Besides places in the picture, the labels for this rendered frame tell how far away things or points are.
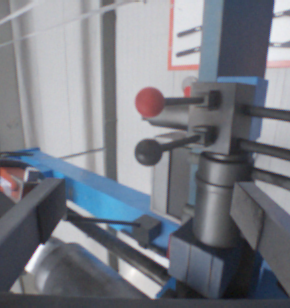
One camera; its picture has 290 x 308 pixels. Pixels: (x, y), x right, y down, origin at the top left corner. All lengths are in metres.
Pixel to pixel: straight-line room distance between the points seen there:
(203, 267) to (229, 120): 0.29
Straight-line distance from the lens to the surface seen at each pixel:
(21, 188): 1.11
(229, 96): 0.39
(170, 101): 0.29
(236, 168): 0.41
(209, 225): 0.46
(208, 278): 0.51
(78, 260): 0.83
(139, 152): 0.26
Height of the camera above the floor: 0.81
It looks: 38 degrees up
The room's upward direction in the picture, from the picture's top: 76 degrees counter-clockwise
